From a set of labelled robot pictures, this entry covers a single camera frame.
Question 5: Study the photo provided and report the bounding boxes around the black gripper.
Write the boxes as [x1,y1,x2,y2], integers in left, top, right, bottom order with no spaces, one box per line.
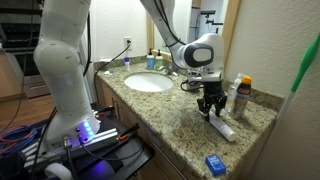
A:
[196,80,228,123]

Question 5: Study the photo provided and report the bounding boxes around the white and blue tube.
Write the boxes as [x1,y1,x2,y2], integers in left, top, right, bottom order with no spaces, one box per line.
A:
[199,110,238,143]

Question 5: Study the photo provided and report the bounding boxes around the clear bottle white cap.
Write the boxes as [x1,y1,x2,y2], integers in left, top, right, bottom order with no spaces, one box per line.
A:
[225,72,244,114]

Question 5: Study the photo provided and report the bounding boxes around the orange cap spray bottle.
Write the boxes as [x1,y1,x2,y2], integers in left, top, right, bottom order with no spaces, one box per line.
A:
[230,75,253,121]

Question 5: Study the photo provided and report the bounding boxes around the chrome faucet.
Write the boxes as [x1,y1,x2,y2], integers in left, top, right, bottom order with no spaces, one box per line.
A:
[157,62,180,77]

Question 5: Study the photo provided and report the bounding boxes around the blue floss box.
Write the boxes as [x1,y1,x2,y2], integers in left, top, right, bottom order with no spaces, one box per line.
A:
[205,154,227,177]

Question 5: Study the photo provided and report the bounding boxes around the white sink basin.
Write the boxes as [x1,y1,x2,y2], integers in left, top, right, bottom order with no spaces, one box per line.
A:
[123,72,175,93]

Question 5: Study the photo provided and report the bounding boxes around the green soap pump bottle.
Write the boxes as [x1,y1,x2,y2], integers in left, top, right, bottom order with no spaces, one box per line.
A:
[154,49,165,70]

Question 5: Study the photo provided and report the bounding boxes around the blue soap pump bottle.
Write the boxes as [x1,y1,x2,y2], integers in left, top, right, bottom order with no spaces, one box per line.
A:
[146,48,156,71]

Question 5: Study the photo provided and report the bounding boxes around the wooden framed mirror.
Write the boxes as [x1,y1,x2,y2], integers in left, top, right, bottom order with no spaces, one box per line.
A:
[145,0,242,79]

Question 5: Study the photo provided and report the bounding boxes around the wooden vanity cabinet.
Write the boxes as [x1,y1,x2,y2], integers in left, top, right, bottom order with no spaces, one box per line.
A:
[95,78,278,180]

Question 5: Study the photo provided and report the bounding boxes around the black clamp red tips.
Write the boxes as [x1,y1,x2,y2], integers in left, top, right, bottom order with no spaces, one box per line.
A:
[117,122,141,142]
[93,105,116,118]

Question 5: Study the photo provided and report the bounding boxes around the small white bottle blue cap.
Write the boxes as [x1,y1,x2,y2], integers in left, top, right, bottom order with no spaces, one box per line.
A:
[123,56,132,72]

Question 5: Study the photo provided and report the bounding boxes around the black cart top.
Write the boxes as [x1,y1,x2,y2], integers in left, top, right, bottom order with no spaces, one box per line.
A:
[74,102,155,180]

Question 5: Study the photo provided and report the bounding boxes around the white tape roll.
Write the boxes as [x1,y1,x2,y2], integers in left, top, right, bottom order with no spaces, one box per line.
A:
[43,162,73,180]

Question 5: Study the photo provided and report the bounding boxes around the white drawer unit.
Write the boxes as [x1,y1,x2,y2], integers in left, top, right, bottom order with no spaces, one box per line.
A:
[22,73,52,100]

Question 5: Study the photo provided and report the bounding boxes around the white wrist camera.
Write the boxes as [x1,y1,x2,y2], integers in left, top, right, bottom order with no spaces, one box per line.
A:
[185,70,204,92]

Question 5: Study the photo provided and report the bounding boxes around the green and white broom handle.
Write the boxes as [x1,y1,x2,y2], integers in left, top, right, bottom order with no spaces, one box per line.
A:
[275,31,320,125]

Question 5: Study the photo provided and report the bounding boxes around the white wall outlet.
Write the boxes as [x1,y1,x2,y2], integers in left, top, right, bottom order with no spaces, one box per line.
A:
[123,35,133,51]

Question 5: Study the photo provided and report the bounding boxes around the black power cable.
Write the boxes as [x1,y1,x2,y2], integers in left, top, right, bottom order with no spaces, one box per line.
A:
[93,39,132,103]

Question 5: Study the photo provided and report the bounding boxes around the aluminium robot base mount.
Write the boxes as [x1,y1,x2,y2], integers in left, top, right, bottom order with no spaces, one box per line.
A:
[21,127,121,168]

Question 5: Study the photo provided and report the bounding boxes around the blue cable coil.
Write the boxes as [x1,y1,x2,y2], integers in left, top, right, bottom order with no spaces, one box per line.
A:
[0,124,45,155]

